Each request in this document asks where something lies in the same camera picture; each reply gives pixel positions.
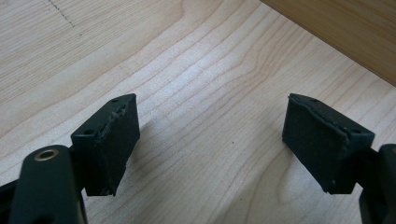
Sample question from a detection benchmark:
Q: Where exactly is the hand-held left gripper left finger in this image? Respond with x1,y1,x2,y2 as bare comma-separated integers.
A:
70,92,141,197

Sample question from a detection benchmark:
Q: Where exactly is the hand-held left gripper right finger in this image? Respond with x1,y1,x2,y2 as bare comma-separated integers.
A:
281,92,376,195

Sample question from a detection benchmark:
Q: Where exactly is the brown wooden panel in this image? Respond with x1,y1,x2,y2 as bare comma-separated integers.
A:
260,0,396,88

